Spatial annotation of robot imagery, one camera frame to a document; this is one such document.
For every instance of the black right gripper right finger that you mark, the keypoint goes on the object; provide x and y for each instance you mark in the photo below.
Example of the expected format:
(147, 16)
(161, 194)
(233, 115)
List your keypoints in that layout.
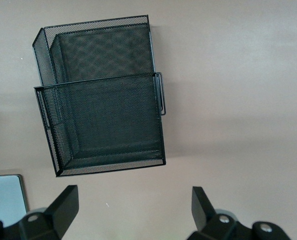
(206, 217)

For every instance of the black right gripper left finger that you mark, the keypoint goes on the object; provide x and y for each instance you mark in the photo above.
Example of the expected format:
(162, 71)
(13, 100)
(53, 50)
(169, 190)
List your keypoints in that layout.
(61, 215)

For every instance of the silver closed laptop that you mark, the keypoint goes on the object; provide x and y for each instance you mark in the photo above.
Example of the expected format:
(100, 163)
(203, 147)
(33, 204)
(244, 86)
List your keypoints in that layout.
(3, 195)

